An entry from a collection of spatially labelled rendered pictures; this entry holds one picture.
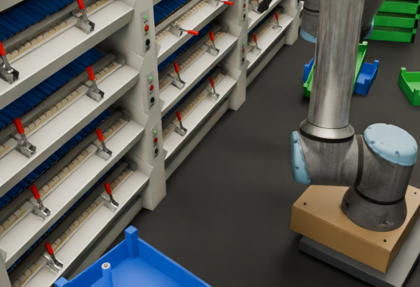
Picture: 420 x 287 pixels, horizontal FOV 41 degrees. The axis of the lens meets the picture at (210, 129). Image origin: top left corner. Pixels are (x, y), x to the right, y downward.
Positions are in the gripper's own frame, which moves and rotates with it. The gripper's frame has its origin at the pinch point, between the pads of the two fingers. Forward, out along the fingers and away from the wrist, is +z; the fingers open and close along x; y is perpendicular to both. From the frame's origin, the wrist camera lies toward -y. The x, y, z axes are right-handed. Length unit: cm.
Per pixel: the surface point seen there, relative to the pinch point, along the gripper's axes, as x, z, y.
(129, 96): 59, 6, -18
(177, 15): 28.2, 6.6, -4.0
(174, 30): 34.9, 4.2, -6.2
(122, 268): 113, -28, -22
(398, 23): -109, -45, -50
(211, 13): 12.8, 2.0, -8.2
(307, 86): -32, -23, -55
